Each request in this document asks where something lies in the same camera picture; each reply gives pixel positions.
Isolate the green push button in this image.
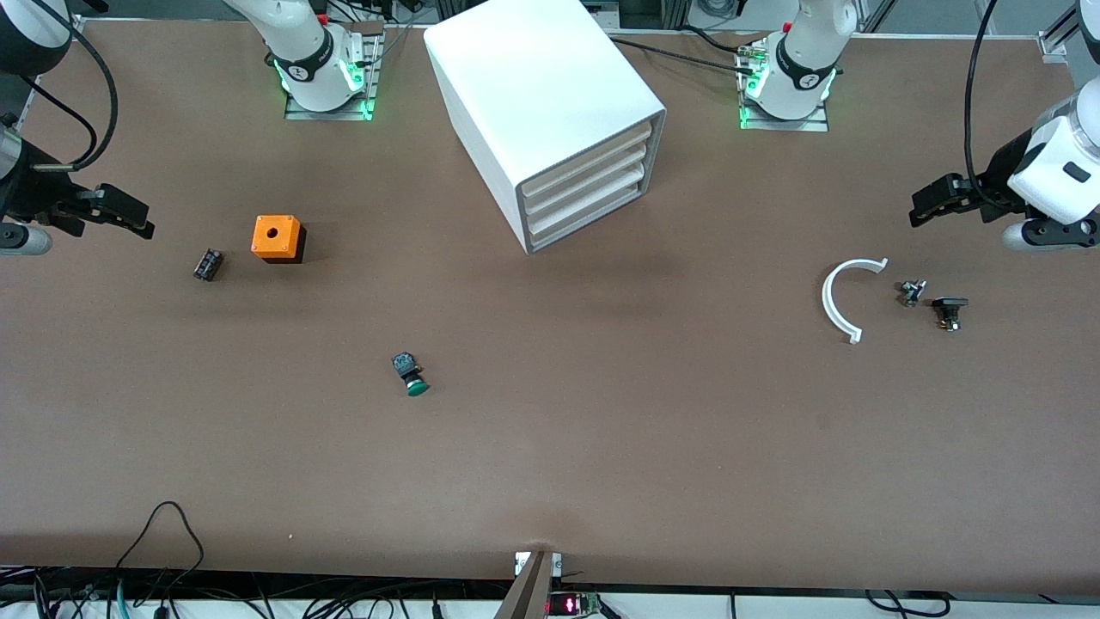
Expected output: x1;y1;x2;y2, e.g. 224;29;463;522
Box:
391;352;431;399

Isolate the white lowest cabinet drawer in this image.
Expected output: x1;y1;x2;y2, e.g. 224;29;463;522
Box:
526;168;647;243

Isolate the orange box with hole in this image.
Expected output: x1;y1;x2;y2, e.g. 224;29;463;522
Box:
250;214;308;266

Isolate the circuit board with red light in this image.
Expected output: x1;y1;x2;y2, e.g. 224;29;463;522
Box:
545;591;603;617

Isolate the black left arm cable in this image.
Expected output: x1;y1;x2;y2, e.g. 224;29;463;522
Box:
962;0;1015;214

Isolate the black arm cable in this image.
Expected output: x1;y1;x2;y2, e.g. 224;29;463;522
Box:
962;0;1015;214
17;0;120;174

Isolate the small black switch part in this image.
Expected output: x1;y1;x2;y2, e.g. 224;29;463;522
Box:
931;296;971;334

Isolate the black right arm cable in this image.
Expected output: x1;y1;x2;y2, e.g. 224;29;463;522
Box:
17;0;120;174

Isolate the white curved plastic bracket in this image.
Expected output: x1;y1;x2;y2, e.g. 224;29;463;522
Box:
821;257;890;346

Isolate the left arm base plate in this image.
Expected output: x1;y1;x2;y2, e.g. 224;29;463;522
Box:
738;34;831;133

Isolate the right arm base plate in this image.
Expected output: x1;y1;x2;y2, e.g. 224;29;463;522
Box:
283;21;384;122

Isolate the thin black looped cable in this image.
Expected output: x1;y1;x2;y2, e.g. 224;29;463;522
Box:
115;500;206;573

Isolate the black cable behind cabinet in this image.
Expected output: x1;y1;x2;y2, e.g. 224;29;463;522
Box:
608;36;759;77

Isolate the black cable bundle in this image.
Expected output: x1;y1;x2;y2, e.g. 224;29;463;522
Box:
0;563;516;619

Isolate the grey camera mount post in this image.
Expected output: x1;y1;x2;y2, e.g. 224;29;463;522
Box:
493;550;565;619

